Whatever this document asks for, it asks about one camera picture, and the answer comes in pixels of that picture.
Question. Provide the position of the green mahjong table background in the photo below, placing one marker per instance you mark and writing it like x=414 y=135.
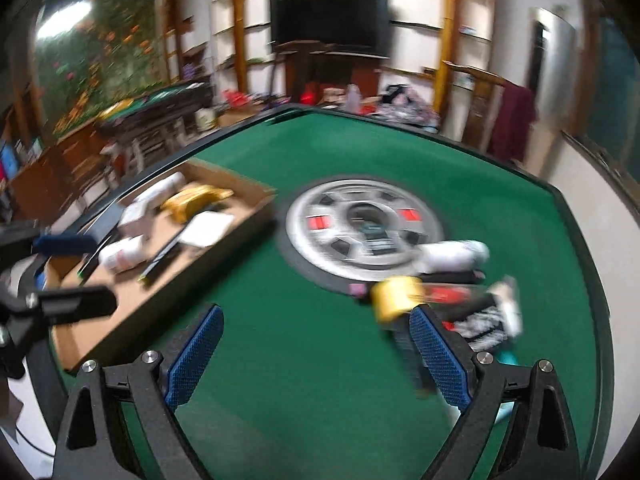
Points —
x=148 y=127

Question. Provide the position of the black marker yellow cap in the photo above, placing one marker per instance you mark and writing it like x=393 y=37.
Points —
x=160 y=262

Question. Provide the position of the cardboard box tray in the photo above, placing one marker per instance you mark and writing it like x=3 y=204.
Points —
x=177 y=232

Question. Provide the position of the small white bottle pink label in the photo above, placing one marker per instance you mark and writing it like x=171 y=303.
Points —
x=123 y=255

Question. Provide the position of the flower mural painting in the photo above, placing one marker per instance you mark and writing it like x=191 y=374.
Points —
x=90 y=54

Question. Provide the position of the black marker pink cap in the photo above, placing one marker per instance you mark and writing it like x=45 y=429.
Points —
x=361 y=290

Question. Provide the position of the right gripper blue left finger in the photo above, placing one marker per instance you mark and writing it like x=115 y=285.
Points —
x=187 y=355

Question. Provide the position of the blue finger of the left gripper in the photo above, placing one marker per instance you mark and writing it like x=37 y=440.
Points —
x=76 y=303
x=65 y=245

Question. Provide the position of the window with wooden frame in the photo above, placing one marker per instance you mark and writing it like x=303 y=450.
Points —
x=606 y=123

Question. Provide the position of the round grey table control panel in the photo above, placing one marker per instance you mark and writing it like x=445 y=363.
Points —
x=353 y=228

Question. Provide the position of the large white pill bottle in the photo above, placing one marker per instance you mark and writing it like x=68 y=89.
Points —
x=160 y=191

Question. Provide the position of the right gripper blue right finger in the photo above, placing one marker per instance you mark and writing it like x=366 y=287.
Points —
x=445 y=354

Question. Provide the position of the small white box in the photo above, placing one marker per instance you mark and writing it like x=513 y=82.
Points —
x=136 y=220

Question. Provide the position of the white bottle green label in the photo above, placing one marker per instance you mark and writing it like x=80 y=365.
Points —
x=451 y=256

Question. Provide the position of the white standing air conditioner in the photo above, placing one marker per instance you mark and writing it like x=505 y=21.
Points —
x=553 y=56

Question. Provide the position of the yellow snack packet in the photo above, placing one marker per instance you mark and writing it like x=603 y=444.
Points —
x=184 y=205

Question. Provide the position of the white power adapter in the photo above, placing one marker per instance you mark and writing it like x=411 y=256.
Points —
x=206 y=229

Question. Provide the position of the wooden chair with cloth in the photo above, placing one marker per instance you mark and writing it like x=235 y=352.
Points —
x=484 y=87

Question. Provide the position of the pile of clothes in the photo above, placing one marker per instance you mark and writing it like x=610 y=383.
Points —
x=402 y=104

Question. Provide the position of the maroon cloth on chair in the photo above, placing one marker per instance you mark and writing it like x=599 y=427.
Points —
x=516 y=114

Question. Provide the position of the dark wooden chair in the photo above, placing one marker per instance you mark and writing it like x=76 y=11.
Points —
x=301 y=52

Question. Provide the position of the black flat television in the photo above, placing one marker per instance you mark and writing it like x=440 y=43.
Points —
x=352 y=26

